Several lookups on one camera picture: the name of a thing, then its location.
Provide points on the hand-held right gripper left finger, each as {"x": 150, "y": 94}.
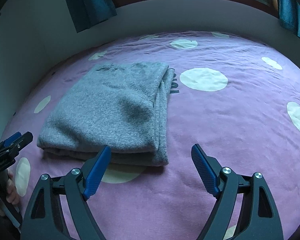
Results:
{"x": 97, "y": 173}

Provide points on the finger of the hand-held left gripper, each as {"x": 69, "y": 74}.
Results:
{"x": 25, "y": 141}
{"x": 11, "y": 139}

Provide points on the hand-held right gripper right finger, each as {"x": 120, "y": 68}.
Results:
{"x": 206, "y": 173}

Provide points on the grey knit sweater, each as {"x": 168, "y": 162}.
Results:
{"x": 110, "y": 110}

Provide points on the person's left hand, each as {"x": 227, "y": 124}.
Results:
{"x": 13, "y": 192}

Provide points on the purple dotted bed sheet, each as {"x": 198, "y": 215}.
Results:
{"x": 227, "y": 130}

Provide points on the blue curtain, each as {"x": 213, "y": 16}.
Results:
{"x": 290, "y": 7}
{"x": 90, "y": 2}

